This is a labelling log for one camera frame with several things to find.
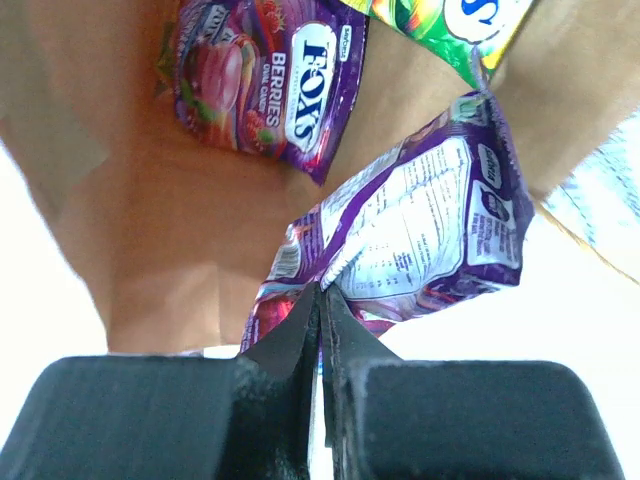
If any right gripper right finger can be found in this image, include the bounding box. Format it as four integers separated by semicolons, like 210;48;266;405
320;288;623;479

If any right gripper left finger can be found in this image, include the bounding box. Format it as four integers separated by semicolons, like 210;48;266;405
1;287;320;479

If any purple Fox's packet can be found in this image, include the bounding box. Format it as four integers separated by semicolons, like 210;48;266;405
170;1;368;185
240;90;534;350

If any green yellow candy packet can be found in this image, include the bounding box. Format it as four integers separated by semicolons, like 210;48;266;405
326;0;535;91

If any red brown paper bag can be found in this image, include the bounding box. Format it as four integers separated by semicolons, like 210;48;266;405
1;1;639;352

